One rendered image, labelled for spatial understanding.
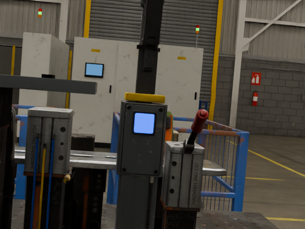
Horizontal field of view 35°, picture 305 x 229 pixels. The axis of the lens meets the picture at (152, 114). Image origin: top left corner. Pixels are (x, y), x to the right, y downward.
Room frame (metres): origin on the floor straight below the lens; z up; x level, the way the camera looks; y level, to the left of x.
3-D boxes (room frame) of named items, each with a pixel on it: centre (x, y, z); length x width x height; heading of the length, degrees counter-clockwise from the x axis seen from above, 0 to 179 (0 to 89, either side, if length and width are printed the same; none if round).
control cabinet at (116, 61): (9.18, 0.36, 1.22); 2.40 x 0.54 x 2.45; 96
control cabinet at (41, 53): (9.92, 2.25, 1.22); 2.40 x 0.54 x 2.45; 2
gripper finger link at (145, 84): (0.76, 0.01, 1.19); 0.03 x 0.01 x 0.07; 96
